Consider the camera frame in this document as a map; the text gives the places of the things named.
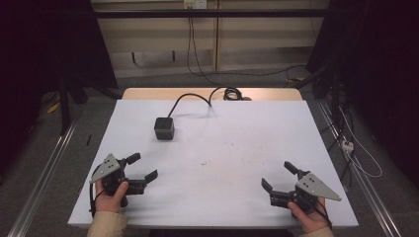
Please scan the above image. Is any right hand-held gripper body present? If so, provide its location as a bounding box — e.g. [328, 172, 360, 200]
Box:
[269, 170, 343, 219]

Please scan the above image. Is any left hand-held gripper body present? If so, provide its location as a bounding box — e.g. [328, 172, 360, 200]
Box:
[89, 153, 148, 208]

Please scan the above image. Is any person's left hand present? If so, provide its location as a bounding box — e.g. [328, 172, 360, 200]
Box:
[94, 180, 130, 214]

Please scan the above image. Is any person's right hand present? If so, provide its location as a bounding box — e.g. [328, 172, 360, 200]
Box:
[287, 197, 331, 235]

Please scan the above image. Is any black cube power socket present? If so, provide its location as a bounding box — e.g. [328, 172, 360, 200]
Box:
[153, 117, 176, 141]

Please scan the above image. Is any white floor power strip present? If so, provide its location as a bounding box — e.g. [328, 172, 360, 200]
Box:
[341, 137, 356, 155]

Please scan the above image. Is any black metal stand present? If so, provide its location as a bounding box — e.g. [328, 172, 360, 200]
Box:
[293, 62, 347, 132]
[57, 73, 89, 136]

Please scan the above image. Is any black curtain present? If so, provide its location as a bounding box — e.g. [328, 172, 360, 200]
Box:
[0, 0, 119, 179]
[305, 0, 419, 189]

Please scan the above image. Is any right hand-held gripper black cable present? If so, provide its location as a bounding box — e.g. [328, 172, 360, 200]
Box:
[315, 197, 333, 231]

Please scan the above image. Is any hand-held gripper black cable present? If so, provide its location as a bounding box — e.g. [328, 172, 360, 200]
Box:
[315, 197, 333, 231]
[88, 163, 106, 219]

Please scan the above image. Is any left hand-held gripper black cable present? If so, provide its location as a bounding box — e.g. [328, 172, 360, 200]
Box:
[88, 163, 106, 219]

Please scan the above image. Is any metal floor rail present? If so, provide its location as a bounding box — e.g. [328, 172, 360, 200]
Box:
[5, 120, 79, 237]
[316, 99, 403, 237]

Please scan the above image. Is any white floor cable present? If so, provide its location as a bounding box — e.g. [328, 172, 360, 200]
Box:
[338, 104, 384, 180]

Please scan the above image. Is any black power socket cable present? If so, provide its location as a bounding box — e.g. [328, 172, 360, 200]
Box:
[167, 86, 253, 119]

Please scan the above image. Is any black hanging wall cable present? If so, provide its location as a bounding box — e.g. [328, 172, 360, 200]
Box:
[186, 15, 308, 88]

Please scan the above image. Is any black horizontal frame bar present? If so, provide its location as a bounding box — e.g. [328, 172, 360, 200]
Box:
[92, 8, 331, 20]

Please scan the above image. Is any white wall outlet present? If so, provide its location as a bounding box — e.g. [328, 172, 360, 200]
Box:
[183, 0, 209, 10]

